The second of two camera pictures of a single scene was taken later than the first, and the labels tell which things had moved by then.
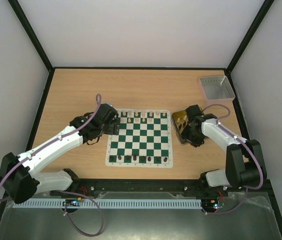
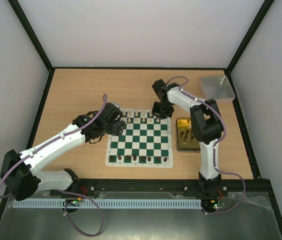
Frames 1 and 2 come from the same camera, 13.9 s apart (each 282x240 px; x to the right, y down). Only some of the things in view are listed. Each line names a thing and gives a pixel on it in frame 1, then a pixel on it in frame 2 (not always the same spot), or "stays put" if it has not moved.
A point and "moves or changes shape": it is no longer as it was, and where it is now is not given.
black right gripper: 188,132 to 162,111
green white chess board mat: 144,139 stays put
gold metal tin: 180,121 moves or changes shape
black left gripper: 111,131 stays put
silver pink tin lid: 217,88 stays put
